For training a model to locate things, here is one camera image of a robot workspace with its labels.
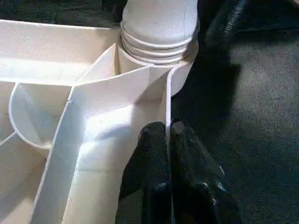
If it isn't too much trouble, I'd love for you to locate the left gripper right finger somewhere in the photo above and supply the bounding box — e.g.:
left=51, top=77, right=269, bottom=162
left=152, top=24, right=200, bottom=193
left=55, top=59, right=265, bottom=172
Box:
left=170, top=117, right=242, bottom=224

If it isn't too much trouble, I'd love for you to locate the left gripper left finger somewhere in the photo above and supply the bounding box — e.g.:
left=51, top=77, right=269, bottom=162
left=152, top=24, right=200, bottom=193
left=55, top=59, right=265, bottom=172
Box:
left=115, top=121, right=174, bottom=224

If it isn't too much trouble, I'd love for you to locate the white plastic table top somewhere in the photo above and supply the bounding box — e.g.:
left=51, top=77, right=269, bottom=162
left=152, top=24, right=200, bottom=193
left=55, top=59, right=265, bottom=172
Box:
left=0, top=20, right=201, bottom=224

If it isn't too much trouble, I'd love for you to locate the white plastic table leg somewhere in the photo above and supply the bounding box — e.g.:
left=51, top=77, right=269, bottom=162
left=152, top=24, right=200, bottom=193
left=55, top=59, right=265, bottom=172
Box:
left=120, top=0, right=201, bottom=65

